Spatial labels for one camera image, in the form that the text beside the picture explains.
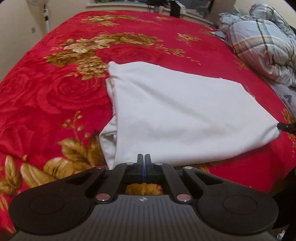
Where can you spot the grey bed sheet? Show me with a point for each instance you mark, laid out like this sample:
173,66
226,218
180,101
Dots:
285,95

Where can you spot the red floral blanket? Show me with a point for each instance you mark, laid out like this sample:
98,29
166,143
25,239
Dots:
57,92

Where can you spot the clear plastic storage bin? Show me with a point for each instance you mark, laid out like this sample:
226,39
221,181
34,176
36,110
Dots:
198,7

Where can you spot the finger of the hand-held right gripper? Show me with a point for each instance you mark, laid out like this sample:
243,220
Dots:
286,127

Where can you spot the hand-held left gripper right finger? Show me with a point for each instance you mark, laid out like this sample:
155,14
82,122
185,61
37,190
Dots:
148,163

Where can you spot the white garment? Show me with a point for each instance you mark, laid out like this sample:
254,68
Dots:
180,113

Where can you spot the plaid duvet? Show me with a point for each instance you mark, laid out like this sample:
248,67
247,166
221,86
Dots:
263,41

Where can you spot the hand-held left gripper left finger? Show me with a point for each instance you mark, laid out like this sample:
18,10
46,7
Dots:
140,163

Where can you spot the white standing fan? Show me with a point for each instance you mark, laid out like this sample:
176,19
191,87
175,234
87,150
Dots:
44,11

